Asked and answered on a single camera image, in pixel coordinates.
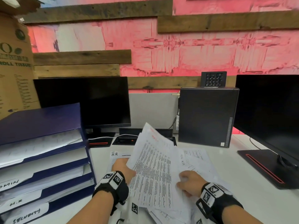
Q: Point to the white handwritten tray label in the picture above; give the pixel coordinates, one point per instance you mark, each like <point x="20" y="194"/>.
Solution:
<point x="28" y="214"/>
<point x="16" y="202"/>
<point x="9" y="185"/>

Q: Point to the handwritten heading paper sheet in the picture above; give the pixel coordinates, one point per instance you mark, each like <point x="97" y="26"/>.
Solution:
<point x="118" y="155"/>

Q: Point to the paper sheet with handwritten notes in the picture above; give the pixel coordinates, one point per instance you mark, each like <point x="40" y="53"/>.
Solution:
<point x="200" y="160"/>

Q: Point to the small black computer monitor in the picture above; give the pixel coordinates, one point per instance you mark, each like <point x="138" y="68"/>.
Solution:
<point x="81" y="101"/>

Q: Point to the grey desk partition panel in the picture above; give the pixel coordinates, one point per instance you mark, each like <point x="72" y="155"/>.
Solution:
<point x="151" y="111"/>

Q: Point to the person's right fingers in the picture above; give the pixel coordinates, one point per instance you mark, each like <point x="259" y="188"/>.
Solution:
<point x="183" y="181"/>

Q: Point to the black keypad device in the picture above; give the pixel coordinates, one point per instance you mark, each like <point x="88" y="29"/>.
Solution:
<point x="213" y="79"/>

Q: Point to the person's left forearm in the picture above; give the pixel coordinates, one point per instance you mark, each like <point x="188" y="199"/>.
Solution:
<point x="93" y="212"/>

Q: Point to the brown cardboard box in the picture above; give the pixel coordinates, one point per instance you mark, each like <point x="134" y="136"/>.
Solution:
<point x="16" y="74"/>

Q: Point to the stack of papers in tray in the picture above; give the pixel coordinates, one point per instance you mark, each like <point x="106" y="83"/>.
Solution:
<point x="46" y="171"/>
<point x="58" y="186"/>
<point x="35" y="146"/>

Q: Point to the black desktop computer case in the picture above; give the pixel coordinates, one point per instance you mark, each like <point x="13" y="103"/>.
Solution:
<point x="205" y="116"/>

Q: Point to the dark wooden wall plank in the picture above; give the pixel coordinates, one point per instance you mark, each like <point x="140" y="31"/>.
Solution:
<point x="98" y="10"/>
<point x="229" y="22"/>
<point x="77" y="71"/>
<point x="81" y="57"/>
<point x="163" y="82"/>

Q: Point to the large black computer monitor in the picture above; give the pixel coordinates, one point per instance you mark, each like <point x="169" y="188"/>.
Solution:
<point x="268" y="114"/>

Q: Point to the blue document tray organizer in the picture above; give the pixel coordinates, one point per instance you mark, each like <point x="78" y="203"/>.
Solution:
<point x="44" y="121"/>

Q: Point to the person's right hand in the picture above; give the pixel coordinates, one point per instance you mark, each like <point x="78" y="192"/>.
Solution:
<point x="193" y="184"/>

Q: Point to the person's left thumb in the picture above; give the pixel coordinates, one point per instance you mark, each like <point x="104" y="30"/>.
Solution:
<point x="131" y="173"/>

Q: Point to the black wristband with marker tags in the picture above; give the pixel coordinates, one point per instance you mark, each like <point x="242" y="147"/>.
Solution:
<point x="215" y="198"/>
<point x="112" y="186"/>

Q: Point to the pile of loose paper sheets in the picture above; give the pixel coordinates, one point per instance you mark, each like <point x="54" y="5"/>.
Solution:
<point x="163" y="216"/>

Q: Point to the person's left hand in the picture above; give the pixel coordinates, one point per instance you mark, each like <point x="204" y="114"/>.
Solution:
<point x="120" y="167"/>

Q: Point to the person's right forearm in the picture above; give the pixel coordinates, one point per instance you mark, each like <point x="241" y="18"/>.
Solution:
<point x="240" y="215"/>

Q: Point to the bundle of printed paper sheets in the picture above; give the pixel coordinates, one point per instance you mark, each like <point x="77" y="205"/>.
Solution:
<point x="156" y="167"/>

